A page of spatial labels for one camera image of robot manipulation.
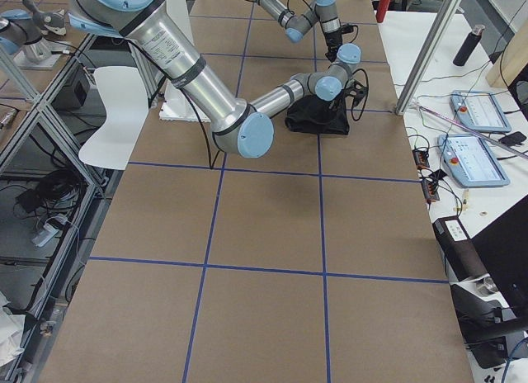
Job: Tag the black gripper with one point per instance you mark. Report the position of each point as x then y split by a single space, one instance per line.
333 39

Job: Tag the black graphic t-shirt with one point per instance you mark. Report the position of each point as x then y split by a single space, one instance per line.
311 115

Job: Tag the red cylinder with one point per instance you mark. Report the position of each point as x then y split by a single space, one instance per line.
382 8

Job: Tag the black bottle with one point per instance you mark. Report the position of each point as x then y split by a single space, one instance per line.
470 43

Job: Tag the far blue teach pendant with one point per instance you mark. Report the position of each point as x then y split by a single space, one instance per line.
479 111

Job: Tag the blue teach pendant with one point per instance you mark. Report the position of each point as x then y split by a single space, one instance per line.
470 162
479 111

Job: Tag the near blue teach pendant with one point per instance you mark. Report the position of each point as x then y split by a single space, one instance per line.
470 162

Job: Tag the white chair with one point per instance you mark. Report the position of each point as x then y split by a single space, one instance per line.
125 100

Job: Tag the black monitor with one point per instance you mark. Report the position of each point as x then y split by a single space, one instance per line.
502 247

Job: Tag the aluminium frame post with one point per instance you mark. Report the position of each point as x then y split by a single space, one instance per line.
434 36

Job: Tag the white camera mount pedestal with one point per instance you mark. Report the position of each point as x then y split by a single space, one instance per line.
175 105

